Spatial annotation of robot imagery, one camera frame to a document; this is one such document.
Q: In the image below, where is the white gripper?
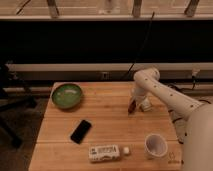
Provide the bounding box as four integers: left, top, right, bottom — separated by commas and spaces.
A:
130, 86, 152, 112

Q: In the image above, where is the dark red pepper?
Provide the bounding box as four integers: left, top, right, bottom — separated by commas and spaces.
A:
128, 100, 136, 115

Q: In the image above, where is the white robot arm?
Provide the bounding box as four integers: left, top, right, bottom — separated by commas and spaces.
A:
132, 68, 213, 171

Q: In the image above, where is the white paper cup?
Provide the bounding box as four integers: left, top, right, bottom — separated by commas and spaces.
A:
144, 134, 168, 159

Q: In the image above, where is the black smartphone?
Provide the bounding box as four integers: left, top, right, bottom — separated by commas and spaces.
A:
70, 120, 92, 144

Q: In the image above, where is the white labelled bottle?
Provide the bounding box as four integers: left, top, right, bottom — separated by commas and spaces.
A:
88, 144, 130, 163

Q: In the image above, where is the green bowl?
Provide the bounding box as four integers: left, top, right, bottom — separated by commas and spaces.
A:
51, 83, 83, 109

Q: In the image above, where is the black office chair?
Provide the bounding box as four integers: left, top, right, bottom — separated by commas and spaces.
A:
0, 62, 37, 148

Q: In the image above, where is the black cable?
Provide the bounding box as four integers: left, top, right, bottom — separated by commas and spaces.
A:
123, 11, 156, 81

